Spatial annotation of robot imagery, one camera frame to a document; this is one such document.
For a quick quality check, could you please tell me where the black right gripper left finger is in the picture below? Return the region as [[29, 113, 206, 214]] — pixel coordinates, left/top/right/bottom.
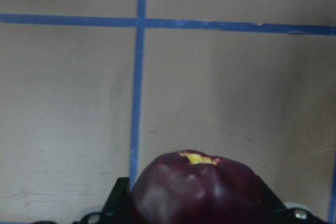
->
[[101, 177, 133, 224]]

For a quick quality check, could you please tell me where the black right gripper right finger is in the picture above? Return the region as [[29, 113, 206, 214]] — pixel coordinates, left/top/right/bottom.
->
[[257, 176, 286, 214]]

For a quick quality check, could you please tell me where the dark purple apple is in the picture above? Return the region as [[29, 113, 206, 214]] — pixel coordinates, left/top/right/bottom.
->
[[131, 151, 267, 223]]

